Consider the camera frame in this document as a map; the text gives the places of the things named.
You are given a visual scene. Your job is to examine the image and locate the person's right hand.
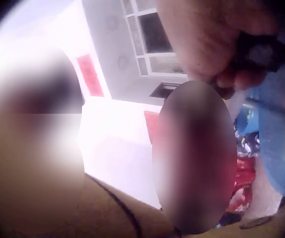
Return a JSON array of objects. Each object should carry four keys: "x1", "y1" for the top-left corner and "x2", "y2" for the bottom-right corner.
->
[{"x1": 156, "y1": 0, "x2": 285, "y2": 91}]

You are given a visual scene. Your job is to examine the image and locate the person's right fingers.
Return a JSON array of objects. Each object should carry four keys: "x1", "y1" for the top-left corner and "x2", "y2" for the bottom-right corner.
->
[{"x1": 210, "y1": 69, "x2": 265, "y2": 91}]

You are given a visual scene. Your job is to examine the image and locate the black handled tool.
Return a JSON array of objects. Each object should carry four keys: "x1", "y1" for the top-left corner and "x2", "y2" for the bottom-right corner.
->
[{"x1": 215, "y1": 31, "x2": 285, "y2": 100}]

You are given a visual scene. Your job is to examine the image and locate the blue plastic tub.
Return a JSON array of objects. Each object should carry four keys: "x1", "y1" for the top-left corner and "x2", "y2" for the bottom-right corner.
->
[{"x1": 236, "y1": 68, "x2": 285, "y2": 199}]

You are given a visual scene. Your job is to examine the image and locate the dark patterned cloth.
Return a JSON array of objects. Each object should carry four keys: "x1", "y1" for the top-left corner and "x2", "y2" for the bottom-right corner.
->
[{"x1": 233, "y1": 119, "x2": 260, "y2": 160}]

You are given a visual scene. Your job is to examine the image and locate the white framed window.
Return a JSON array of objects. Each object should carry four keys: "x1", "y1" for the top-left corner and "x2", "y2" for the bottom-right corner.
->
[{"x1": 121, "y1": 0, "x2": 188, "y2": 77}]

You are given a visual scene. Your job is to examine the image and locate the red paper strip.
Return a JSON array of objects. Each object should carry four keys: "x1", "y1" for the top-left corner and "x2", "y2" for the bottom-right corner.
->
[
  {"x1": 143, "y1": 111, "x2": 163, "y2": 145},
  {"x1": 76, "y1": 54, "x2": 105, "y2": 97}
]

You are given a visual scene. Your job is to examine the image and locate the red patterned cloth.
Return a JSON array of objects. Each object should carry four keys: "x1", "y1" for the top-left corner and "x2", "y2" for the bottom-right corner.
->
[{"x1": 234, "y1": 159, "x2": 257, "y2": 214}]

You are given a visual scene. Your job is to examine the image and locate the person's body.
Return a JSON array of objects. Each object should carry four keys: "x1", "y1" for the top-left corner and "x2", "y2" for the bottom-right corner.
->
[{"x1": 79, "y1": 173, "x2": 181, "y2": 238}]

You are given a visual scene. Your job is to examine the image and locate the dark wall vent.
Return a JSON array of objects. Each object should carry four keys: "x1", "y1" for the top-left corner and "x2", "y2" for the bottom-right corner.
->
[{"x1": 149, "y1": 83, "x2": 180, "y2": 99}]

